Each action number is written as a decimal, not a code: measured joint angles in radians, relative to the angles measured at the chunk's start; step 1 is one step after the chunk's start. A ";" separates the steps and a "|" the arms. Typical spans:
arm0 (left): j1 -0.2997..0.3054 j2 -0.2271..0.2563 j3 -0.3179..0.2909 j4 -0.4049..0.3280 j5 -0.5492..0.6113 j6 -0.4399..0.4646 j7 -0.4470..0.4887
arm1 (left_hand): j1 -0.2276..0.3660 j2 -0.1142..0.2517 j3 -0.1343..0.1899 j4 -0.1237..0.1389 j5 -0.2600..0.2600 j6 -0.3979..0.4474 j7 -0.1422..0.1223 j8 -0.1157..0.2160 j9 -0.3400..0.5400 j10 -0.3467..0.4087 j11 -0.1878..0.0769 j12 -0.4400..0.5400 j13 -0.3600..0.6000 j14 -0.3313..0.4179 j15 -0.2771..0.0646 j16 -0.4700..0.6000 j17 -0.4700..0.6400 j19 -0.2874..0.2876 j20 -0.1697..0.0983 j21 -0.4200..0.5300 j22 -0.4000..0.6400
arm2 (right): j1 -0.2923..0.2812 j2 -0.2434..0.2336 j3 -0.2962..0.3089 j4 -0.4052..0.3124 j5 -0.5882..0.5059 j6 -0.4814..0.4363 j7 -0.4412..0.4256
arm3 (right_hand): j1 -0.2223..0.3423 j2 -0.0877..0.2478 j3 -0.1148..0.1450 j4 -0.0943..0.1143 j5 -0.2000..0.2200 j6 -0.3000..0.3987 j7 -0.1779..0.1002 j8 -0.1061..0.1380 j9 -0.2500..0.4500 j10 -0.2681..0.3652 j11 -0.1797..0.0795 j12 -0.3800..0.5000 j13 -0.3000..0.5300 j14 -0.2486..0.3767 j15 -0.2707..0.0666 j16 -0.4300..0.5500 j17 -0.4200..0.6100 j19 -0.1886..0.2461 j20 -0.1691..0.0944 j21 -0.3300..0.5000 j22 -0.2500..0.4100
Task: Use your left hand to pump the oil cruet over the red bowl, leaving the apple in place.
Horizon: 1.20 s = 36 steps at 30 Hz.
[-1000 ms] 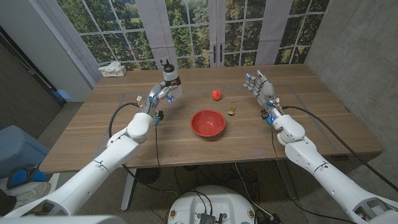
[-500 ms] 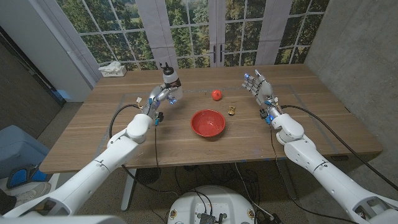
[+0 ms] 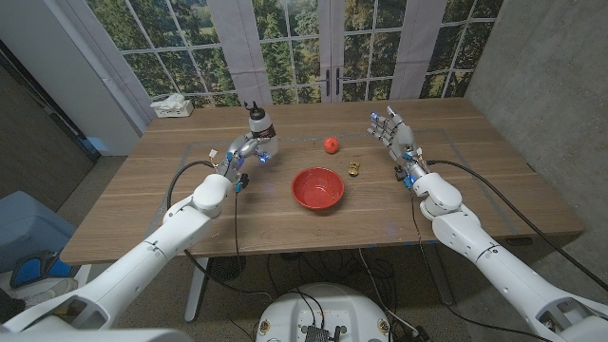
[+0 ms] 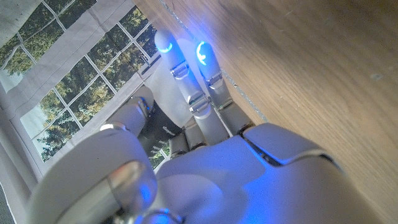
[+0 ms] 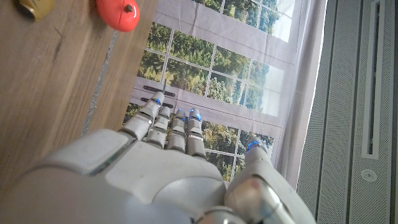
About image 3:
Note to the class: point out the white table leg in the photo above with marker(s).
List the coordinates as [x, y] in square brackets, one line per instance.
[195, 294]

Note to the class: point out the blue and black pedal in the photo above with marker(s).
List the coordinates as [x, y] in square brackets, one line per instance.
[33, 271]

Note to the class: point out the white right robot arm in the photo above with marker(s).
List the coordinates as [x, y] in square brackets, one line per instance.
[503, 266]

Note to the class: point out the yellow toy car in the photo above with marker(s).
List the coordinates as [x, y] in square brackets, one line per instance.
[354, 169]

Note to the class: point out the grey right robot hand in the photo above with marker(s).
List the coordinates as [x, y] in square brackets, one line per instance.
[401, 135]

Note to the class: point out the grey table leg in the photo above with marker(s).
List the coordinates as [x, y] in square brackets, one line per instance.
[439, 280]

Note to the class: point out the red tomato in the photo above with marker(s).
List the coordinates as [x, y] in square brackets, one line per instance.
[331, 145]

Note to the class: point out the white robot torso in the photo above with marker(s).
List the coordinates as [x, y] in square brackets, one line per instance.
[356, 309]

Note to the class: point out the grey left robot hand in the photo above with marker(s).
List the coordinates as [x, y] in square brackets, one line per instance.
[240, 149]

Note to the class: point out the round black floor fan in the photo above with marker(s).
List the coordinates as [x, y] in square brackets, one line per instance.
[227, 268]

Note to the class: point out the clear oil cruet black pump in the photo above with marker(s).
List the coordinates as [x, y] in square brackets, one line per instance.
[260, 124]

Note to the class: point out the white sneaker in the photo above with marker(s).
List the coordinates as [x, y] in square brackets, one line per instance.
[52, 290]

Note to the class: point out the white tissue box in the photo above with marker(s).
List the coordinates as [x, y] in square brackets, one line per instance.
[173, 110]

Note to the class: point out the printed window backdrop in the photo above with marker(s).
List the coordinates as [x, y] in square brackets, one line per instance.
[290, 47]

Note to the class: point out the red bowl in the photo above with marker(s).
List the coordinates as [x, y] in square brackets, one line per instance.
[317, 188]

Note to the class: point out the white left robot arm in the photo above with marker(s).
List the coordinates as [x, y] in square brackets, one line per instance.
[142, 261]

